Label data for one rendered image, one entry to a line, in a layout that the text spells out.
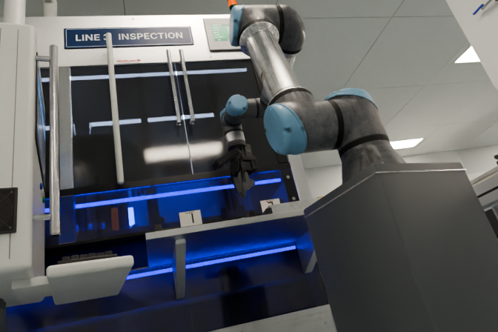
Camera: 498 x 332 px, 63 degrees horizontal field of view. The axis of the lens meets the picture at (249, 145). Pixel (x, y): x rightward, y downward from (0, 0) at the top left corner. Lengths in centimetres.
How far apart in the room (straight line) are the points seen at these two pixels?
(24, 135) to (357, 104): 86
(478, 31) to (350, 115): 200
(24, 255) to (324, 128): 75
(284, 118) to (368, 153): 19
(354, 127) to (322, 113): 8
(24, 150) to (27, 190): 11
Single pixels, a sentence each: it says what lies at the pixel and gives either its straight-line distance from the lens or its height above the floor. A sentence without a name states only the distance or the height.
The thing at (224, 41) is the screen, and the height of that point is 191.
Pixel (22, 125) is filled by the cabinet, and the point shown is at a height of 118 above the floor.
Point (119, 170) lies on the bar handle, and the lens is 164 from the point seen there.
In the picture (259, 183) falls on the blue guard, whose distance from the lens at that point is 174.
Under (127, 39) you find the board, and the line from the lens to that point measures 209.
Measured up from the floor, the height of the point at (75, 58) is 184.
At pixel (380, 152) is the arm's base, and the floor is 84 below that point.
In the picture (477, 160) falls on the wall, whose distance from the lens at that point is 919.
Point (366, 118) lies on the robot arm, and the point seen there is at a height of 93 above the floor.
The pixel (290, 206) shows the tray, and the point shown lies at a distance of 133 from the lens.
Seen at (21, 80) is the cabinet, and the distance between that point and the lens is 132.
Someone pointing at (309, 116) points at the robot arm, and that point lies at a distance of 88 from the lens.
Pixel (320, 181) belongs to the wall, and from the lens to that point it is 721.
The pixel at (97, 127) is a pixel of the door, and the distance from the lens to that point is 183.
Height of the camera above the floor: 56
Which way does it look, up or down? 25 degrees up
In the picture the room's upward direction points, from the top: 13 degrees counter-clockwise
